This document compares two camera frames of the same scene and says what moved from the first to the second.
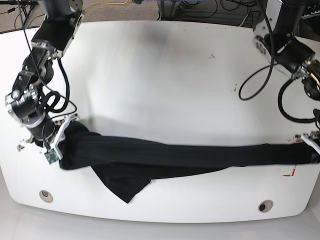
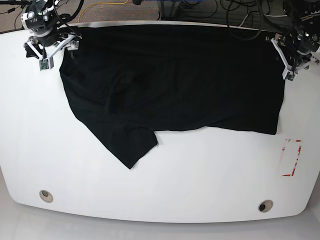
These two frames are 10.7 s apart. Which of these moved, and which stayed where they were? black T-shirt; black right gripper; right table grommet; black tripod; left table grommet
Moved: black right gripper; black T-shirt
Stayed: right table grommet; black tripod; left table grommet
